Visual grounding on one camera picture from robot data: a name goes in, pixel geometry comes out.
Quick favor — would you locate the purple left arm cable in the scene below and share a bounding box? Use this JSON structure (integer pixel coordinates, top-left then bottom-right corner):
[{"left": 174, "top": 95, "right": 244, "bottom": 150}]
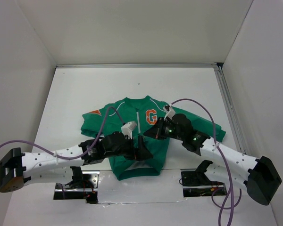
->
[{"left": 0, "top": 106, "right": 125, "bottom": 189}]

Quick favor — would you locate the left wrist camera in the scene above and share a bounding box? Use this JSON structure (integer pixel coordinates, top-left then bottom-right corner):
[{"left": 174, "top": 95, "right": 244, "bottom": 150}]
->
[{"left": 121, "top": 121, "right": 137, "bottom": 139}]

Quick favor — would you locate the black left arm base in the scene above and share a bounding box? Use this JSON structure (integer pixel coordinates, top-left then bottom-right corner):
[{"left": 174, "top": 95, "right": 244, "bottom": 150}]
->
[{"left": 53, "top": 167, "right": 100, "bottom": 204}]

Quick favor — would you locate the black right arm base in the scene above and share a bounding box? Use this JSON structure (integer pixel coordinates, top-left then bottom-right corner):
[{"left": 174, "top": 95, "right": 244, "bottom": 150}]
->
[{"left": 178, "top": 160, "right": 227, "bottom": 198}]

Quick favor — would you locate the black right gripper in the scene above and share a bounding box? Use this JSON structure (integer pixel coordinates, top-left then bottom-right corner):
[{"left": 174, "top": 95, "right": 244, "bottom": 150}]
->
[{"left": 144, "top": 116, "right": 185, "bottom": 140}]

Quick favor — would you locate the green jacket white lining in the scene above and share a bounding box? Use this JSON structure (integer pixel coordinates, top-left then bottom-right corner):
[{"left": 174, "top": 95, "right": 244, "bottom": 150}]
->
[{"left": 80, "top": 95, "right": 227, "bottom": 181}]

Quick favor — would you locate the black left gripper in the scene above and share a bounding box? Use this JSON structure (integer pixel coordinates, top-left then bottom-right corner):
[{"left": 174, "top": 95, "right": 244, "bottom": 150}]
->
[{"left": 105, "top": 135, "right": 153, "bottom": 161}]

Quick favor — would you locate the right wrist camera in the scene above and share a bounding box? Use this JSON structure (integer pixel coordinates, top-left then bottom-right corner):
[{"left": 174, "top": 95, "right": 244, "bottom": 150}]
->
[{"left": 163, "top": 105, "right": 175, "bottom": 121}]

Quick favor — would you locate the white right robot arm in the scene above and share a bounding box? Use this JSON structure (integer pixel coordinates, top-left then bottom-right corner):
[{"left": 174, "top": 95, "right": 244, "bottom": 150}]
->
[{"left": 144, "top": 113, "right": 282, "bottom": 205}]

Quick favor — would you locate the white taped cover panel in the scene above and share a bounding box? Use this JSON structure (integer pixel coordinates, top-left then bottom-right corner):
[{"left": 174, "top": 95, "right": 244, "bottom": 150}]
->
[{"left": 98, "top": 169, "right": 184, "bottom": 204}]

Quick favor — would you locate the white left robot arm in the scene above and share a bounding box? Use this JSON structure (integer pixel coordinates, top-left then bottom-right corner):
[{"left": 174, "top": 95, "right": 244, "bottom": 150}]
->
[{"left": 0, "top": 132, "right": 153, "bottom": 193}]

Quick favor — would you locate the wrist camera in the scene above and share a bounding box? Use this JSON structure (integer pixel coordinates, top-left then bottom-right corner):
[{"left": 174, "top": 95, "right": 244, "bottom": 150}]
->
[
  {"left": 163, "top": 105, "right": 175, "bottom": 121},
  {"left": 121, "top": 121, "right": 137, "bottom": 139}
]

